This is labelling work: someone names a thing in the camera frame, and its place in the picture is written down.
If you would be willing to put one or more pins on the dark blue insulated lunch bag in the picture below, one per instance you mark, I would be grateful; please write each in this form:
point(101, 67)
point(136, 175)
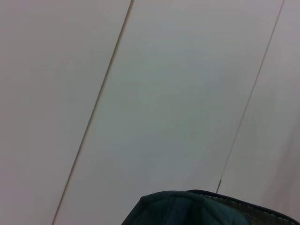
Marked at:
point(178, 211)

